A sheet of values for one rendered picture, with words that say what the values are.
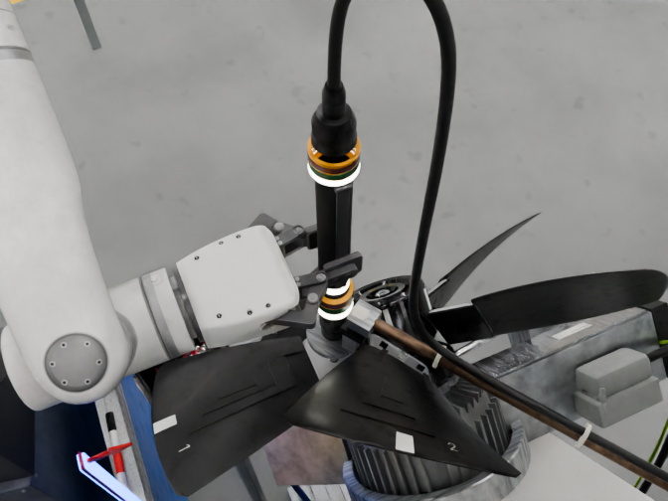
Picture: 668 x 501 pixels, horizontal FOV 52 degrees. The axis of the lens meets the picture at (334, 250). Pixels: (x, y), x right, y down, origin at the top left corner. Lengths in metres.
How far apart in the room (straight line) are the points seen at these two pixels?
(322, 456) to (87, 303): 0.60
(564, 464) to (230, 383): 0.46
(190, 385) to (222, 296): 0.36
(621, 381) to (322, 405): 0.50
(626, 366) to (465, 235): 1.51
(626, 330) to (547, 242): 1.46
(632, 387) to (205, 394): 0.60
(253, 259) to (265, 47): 2.47
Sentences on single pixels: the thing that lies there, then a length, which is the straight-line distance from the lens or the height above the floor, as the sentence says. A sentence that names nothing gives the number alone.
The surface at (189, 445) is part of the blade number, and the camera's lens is 0.93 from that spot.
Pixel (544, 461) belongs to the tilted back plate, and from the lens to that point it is 1.02.
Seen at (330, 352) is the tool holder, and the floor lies 1.28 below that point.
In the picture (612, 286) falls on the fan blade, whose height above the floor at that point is 1.34.
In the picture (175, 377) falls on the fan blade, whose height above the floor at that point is 1.14.
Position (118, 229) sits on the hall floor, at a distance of 2.58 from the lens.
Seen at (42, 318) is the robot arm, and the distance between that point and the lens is 0.56.
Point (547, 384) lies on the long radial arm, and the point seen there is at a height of 1.12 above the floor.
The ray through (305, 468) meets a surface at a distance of 1.11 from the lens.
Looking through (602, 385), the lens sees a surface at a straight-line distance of 1.03.
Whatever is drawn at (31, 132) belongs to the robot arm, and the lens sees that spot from 0.65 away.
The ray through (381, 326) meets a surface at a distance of 0.76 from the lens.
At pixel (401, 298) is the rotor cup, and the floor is 1.27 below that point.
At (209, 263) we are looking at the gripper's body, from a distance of 0.66.
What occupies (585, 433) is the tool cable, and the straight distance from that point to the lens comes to 0.75.
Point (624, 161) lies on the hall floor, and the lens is 2.87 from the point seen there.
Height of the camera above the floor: 2.06
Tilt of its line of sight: 59 degrees down
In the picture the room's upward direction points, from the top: straight up
